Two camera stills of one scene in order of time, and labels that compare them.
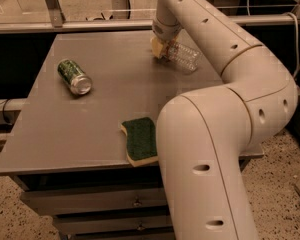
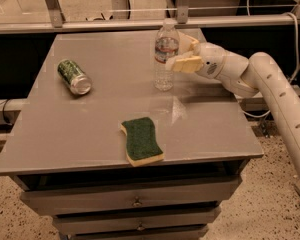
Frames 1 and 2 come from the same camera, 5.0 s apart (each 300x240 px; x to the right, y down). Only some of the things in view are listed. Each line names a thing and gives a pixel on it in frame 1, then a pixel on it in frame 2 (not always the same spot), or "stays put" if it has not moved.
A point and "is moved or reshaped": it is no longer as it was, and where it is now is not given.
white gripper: [164, 30] -> [211, 61]
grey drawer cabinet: [68, 151] stays put
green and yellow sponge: [141, 141] stays put
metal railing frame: [298, 15] stays put
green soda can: [74, 77] stays put
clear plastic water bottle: [183, 56] is moved or reshaped
